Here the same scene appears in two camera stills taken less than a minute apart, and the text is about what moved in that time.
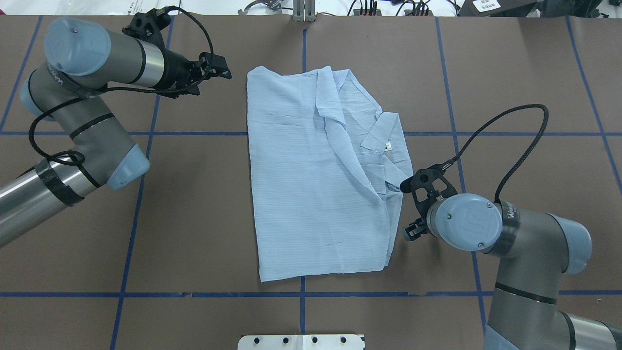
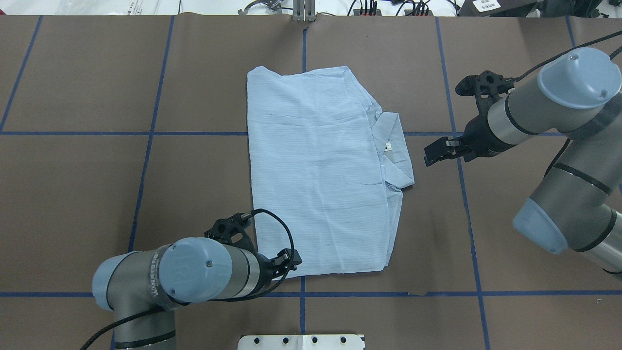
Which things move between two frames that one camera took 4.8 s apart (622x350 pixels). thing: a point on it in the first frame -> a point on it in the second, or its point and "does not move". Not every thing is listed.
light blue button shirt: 329,167 does not move
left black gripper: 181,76 -> 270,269
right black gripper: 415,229 -> 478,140
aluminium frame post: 304,11 does not move
